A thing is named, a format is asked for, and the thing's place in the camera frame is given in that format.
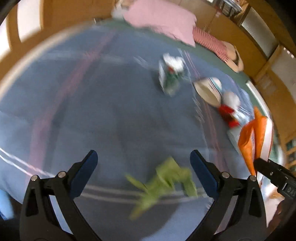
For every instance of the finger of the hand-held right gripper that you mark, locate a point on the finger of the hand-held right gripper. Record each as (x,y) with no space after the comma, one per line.
(266,168)

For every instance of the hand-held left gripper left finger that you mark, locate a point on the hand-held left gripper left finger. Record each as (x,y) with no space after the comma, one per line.
(83,171)

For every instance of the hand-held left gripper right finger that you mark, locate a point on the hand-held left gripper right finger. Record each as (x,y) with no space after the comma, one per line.
(203,171)

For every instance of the orange wrapper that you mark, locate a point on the orange wrapper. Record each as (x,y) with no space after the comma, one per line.
(251,139)

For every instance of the green wrapper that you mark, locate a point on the green wrapper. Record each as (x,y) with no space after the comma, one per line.
(166,183)

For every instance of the red wrapper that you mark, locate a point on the red wrapper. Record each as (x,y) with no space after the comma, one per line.
(227,114)

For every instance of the clear plastic bag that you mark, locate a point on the clear plastic bag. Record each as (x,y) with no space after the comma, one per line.
(231,98)

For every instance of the striped paper cup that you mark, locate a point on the striped paper cup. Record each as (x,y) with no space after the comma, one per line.
(208,91)

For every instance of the green printed clear package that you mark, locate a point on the green printed clear package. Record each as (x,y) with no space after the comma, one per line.
(171,81)

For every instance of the white tissue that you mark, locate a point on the white tissue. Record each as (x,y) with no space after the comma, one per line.
(173,61)

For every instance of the person's right forearm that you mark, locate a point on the person's right forearm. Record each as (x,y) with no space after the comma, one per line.
(282,215)

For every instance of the white flat board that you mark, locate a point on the white flat board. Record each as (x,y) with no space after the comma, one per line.
(269,139)

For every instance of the blue plaid blanket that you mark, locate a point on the blue plaid blanket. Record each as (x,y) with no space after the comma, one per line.
(92,104)

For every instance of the green quilted mattress pad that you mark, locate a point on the green quilted mattress pad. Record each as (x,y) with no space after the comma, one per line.
(212,64)

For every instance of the plush doll striped shirt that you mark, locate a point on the plush doll striped shirt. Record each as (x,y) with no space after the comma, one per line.
(208,41)

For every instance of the frosted glass window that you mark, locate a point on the frosted glass window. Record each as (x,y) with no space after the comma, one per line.
(259,32)

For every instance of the pink pillow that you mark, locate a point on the pink pillow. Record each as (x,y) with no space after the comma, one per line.
(161,18)

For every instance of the grey small pillow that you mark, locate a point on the grey small pillow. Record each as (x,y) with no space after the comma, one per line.
(118,12)

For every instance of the stack of papers and bags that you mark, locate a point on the stack of papers and bags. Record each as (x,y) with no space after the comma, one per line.
(227,7)

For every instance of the wooden bunk bed frame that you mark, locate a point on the wooden bunk bed frame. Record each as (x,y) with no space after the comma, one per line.
(57,14)

